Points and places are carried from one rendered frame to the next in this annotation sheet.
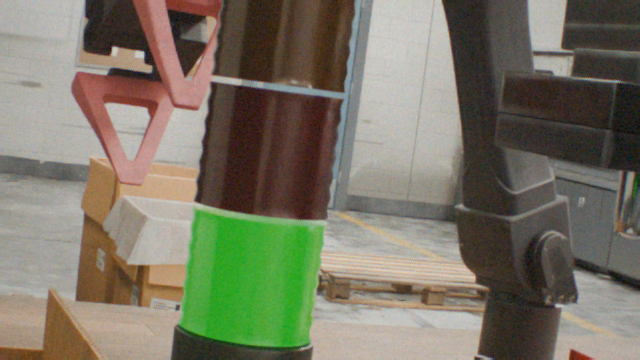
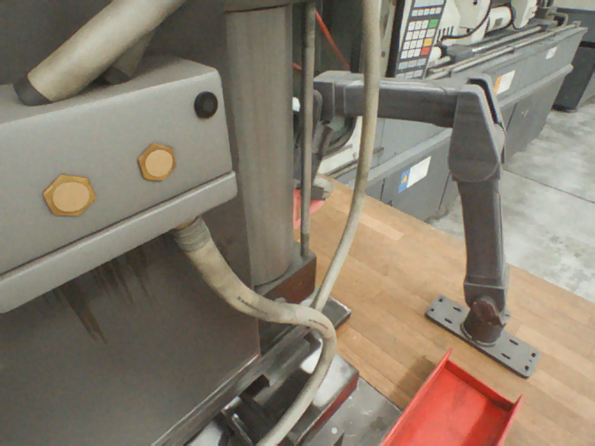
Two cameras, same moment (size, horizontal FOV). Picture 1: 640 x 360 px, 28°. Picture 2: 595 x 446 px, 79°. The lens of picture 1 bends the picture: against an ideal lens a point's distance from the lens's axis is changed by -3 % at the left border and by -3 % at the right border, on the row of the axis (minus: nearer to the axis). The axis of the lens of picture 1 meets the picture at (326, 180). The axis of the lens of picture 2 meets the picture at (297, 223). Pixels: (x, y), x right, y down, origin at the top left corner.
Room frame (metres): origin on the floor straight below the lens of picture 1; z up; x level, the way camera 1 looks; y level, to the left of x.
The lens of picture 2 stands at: (0.53, -0.40, 1.50)
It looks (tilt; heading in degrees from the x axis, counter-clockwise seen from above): 38 degrees down; 65
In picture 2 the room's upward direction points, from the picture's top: straight up
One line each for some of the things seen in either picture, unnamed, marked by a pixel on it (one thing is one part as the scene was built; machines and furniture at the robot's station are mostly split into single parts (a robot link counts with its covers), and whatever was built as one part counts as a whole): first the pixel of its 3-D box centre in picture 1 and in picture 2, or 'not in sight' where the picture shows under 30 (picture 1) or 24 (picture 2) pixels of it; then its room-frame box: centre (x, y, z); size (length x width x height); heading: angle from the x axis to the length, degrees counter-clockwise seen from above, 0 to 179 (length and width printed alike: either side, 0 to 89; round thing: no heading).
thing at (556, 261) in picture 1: (524, 263); (490, 297); (1.02, -0.16, 1.00); 0.09 x 0.06 x 0.06; 35
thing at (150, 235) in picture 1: (200, 287); not in sight; (4.30, 0.37, 0.40); 0.66 x 0.62 x 0.50; 18
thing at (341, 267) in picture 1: (402, 280); not in sight; (7.43, -0.51, 0.07); 1.20 x 1.00 x 0.14; 109
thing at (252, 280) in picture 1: (251, 273); not in sight; (0.36, 0.02, 1.07); 0.04 x 0.04 x 0.03
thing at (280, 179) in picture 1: (268, 149); not in sight; (0.36, 0.02, 1.10); 0.04 x 0.04 x 0.03
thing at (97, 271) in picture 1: (154, 245); not in sight; (4.88, 0.61, 0.43); 0.57 x 0.53 x 0.58; 22
